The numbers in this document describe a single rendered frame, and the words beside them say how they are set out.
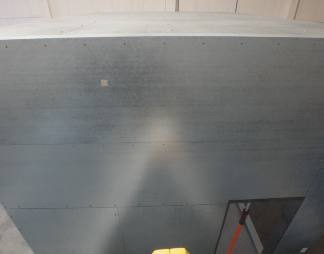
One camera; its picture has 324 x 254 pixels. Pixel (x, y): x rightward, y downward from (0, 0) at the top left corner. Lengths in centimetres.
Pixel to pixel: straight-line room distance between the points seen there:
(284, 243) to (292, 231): 20
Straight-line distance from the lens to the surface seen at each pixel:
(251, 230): 363
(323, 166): 169
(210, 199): 154
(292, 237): 231
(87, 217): 171
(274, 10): 1067
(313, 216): 213
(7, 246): 448
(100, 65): 98
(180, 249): 112
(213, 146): 121
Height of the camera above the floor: 332
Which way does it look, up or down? 32 degrees down
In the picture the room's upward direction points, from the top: straight up
